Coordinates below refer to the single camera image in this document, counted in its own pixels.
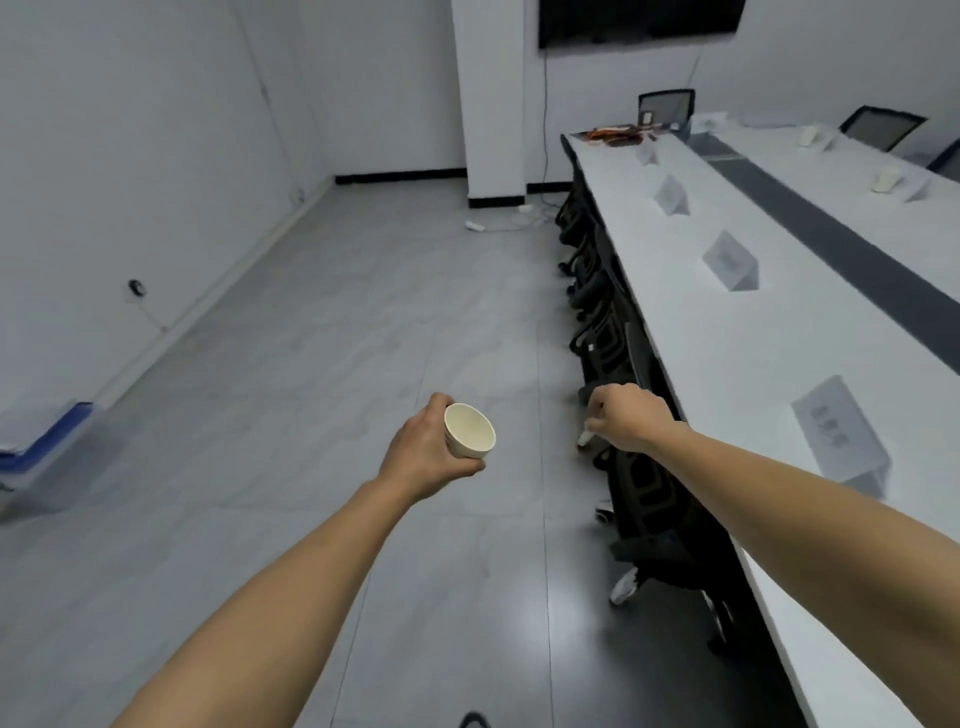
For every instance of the orange and red packets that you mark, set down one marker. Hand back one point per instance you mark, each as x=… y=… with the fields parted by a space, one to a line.
x=619 y=136

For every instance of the person's left thumb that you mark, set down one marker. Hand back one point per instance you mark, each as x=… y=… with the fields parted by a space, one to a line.
x=439 y=405

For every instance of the person's left hand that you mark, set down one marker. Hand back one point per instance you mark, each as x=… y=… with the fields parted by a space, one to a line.
x=416 y=457

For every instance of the cream paper cup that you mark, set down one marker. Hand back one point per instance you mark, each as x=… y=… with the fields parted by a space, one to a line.
x=469 y=431

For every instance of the white tissue box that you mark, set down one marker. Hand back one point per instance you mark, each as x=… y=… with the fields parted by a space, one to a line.
x=708 y=123

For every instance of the person's right fingers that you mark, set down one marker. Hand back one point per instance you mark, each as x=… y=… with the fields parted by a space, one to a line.
x=596 y=411

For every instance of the row of black office chairs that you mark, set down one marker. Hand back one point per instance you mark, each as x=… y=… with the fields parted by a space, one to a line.
x=622 y=480

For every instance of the person's right hand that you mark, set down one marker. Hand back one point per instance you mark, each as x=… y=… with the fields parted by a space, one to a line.
x=634 y=420

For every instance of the black wall plug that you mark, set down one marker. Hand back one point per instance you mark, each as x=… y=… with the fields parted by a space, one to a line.
x=136 y=288

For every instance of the black wall screen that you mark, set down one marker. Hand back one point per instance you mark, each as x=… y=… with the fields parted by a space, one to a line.
x=641 y=21

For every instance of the blue and white storage box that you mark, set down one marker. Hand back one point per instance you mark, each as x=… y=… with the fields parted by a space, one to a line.
x=41 y=457

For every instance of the clear acrylic name stand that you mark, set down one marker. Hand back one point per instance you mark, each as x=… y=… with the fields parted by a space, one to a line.
x=840 y=435
x=829 y=140
x=670 y=196
x=646 y=153
x=916 y=189
x=729 y=261

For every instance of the person's right forearm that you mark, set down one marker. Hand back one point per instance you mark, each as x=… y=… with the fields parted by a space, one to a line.
x=810 y=525

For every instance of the black mesh chair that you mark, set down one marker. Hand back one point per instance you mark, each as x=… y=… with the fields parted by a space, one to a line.
x=883 y=127
x=666 y=105

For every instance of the person's left forearm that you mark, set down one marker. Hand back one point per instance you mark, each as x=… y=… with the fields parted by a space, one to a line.
x=277 y=600

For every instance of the white paper cup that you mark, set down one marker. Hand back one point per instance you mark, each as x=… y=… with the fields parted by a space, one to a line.
x=886 y=181
x=808 y=136

